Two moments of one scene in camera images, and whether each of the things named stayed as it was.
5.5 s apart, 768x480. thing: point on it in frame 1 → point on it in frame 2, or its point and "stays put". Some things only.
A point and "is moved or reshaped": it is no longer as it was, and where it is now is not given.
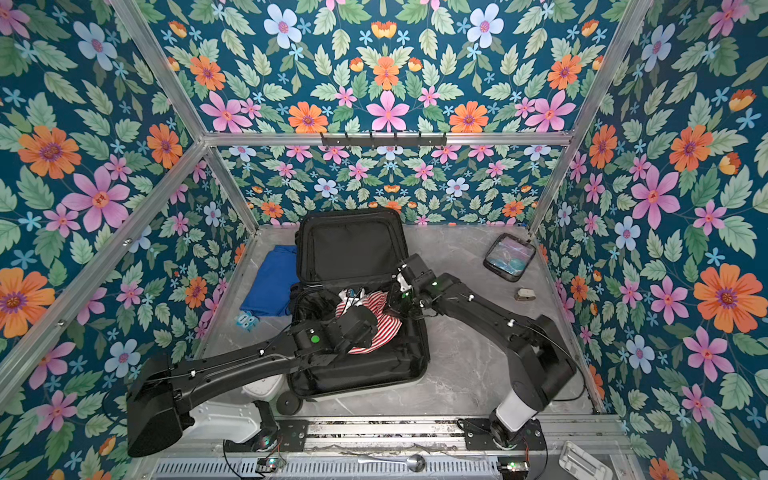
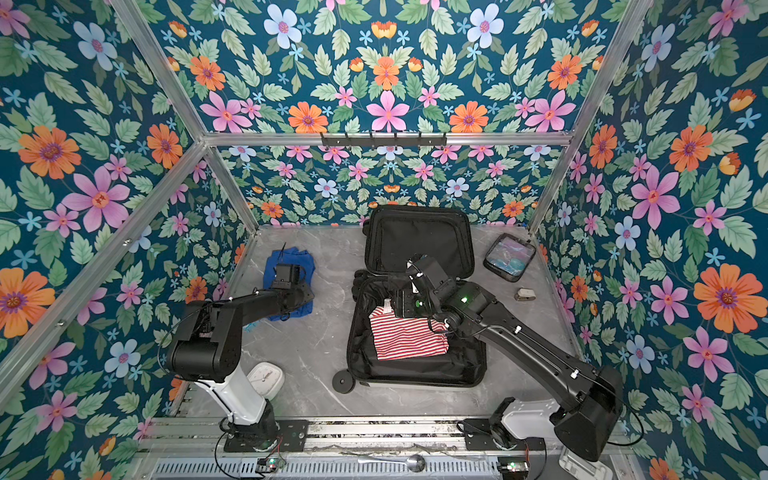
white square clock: [268, 389] stays put
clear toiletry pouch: [508, 257] stays put
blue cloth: [270, 292] is moved or reshaped
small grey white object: [525, 294] stays put
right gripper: [392, 301] stays put
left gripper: [370, 338] → [308, 296]
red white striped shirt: [387, 327] → [396, 337]
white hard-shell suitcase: [343, 252] → [395, 235]
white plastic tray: [580, 464] stays put
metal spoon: [416, 462] stays put
